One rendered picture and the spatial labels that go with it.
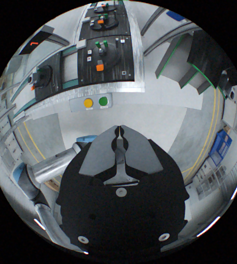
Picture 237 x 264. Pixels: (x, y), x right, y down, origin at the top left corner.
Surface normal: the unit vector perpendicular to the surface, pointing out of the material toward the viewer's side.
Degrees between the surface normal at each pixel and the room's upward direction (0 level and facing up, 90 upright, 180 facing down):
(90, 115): 0
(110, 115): 0
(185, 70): 45
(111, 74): 0
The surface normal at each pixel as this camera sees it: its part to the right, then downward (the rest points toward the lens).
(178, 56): -0.07, 0.97
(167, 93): 0.03, 0.53
